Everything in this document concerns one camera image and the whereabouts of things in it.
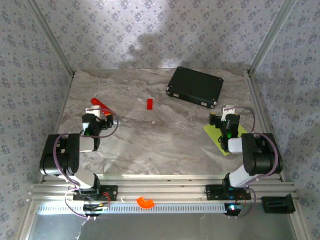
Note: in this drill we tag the red toy microphone grey head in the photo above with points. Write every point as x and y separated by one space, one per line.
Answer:
96 101

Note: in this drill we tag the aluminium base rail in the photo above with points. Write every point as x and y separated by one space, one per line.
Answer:
162 185

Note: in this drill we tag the yellow-green paper sheet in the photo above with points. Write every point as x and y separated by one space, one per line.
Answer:
212 135

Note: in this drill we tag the aluminium frame post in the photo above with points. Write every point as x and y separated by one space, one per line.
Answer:
50 37
272 37

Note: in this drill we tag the black hard case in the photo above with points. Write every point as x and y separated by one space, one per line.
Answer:
195 86

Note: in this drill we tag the left controller board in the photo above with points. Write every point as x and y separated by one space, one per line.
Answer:
91 207

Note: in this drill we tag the right controller board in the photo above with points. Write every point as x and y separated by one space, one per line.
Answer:
235 208

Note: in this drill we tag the controller board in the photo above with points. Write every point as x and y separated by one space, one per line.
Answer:
91 207
235 208

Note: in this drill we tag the orange curved plastic piece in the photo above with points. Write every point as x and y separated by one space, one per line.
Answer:
145 203

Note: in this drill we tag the aluminium side rail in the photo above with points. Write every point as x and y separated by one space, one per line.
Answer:
260 110
56 130

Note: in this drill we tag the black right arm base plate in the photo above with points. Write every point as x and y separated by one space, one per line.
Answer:
212 192

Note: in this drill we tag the small red block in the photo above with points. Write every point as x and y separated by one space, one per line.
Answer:
149 104

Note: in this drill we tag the black plastic holder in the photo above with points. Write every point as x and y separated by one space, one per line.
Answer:
277 203

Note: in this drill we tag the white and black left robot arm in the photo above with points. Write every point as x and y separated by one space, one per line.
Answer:
60 160

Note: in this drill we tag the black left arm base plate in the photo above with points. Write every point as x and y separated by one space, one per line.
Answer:
112 192

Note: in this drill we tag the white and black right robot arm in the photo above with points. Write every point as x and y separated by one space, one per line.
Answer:
260 160

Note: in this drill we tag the grey metal panel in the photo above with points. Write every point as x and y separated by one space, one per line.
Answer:
162 227

